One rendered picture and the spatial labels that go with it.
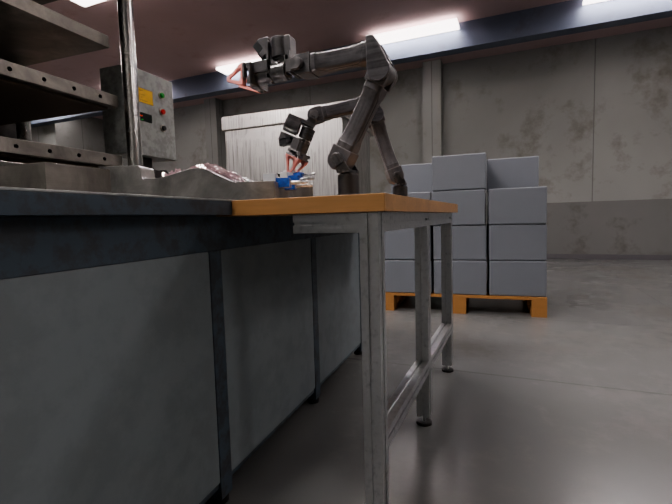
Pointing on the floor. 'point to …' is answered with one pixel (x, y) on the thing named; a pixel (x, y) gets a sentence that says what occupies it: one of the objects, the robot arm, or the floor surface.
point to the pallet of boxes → (477, 232)
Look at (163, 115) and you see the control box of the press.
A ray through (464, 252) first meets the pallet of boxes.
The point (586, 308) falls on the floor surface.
